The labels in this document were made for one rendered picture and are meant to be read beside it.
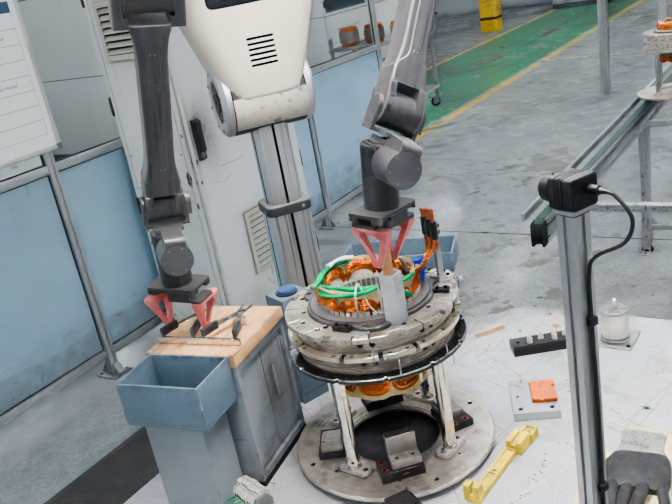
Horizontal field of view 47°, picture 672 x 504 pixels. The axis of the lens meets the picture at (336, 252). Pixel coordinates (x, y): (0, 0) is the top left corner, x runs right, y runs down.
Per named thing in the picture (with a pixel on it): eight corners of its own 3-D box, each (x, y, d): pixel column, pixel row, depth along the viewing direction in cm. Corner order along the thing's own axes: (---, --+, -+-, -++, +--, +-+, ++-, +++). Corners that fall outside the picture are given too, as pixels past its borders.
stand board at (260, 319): (236, 368, 136) (233, 356, 135) (148, 364, 143) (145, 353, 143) (283, 316, 153) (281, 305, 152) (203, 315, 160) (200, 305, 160)
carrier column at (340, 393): (358, 475, 140) (338, 376, 133) (346, 472, 141) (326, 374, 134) (364, 467, 142) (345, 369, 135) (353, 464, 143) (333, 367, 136)
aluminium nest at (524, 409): (561, 418, 149) (560, 407, 148) (514, 421, 151) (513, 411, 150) (553, 385, 160) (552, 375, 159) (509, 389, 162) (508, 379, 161)
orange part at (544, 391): (558, 401, 152) (558, 397, 151) (532, 403, 153) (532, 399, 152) (553, 383, 158) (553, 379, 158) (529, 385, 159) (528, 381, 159)
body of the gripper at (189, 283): (194, 300, 139) (185, 263, 136) (147, 296, 143) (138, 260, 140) (211, 283, 144) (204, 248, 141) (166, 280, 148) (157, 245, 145)
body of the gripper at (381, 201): (417, 209, 125) (414, 165, 122) (381, 229, 118) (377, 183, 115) (384, 204, 129) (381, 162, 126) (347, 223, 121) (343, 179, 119)
